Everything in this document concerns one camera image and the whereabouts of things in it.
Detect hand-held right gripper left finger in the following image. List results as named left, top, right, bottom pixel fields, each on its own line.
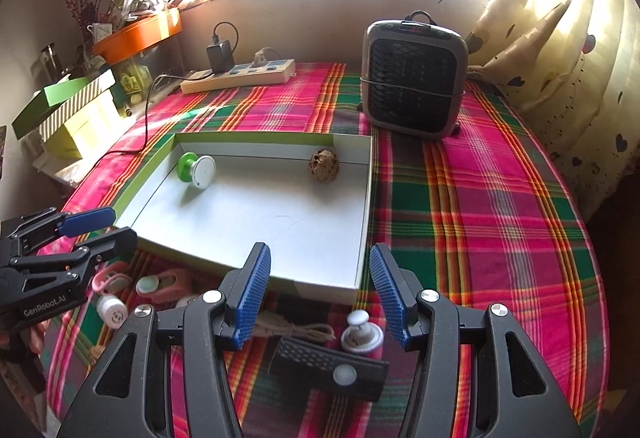
left=60, top=242, right=273, bottom=438

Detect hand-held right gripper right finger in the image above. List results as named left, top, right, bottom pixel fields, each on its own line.
left=369, top=243, right=583, bottom=438

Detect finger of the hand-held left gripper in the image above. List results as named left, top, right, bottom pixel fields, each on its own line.
left=10, top=227, right=137, bottom=277
left=2, top=207, right=117, bottom=259

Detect pink clip with white disc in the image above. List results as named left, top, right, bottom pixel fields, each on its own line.
left=90, top=261, right=132, bottom=295
left=136, top=268, right=193, bottom=304

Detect white knob device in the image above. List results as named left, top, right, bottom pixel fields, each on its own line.
left=341, top=311, right=385, bottom=359

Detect white usb cable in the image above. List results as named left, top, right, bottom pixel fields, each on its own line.
left=252, top=308, right=336, bottom=344

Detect small white round device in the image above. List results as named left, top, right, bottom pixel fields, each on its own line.
left=96, top=295, right=127, bottom=330

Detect white shallow box green rim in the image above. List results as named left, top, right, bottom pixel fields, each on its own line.
left=114, top=132, right=375, bottom=305

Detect black rectangular perforated device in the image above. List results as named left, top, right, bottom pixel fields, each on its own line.
left=267, top=335, right=390, bottom=401

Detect green and white spool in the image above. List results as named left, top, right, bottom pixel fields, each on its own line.
left=177, top=152, right=217, bottom=190

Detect yellow-green box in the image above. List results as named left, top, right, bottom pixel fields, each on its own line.
left=42, top=93, right=132, bottom=161

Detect plaid blanket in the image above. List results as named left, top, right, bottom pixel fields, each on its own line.
left=37, top=62, right=611, bottom=438

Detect green box lid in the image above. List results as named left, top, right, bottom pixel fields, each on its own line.
left=11, top=68, right=117, bottom=140

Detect clear container yellow label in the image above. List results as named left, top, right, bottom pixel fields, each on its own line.
left=112, top=46, right=156, bottom=104

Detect brown carved walnut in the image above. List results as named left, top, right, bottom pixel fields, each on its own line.
left=308, top=148, right=341, bottom=180

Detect white mug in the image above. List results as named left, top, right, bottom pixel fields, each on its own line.
left=86, top=21, right=113, bottom=44

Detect orange tray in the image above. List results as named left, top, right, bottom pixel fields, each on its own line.
left=92, top=7, right=182, bottom=65

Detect beige power strip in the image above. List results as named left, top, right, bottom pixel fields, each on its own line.
left=180, top=58, right=297, bottom=95

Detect black charger adapter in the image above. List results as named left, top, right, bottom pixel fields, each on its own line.
left=206, top=22, right=240, bottom=75

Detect grey portable heater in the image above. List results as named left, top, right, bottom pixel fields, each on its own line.
left=361, top=11, right=471, bottom=140

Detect white plug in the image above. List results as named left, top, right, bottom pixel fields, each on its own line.
left=250, top=47, right=281, bottom=67

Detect cream curtain with hearts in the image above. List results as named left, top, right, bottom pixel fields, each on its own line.
left=467, top=0, right=640, bottom=179

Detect black cable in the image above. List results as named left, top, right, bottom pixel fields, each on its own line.
left=85, top=74, right=193, bottom=171

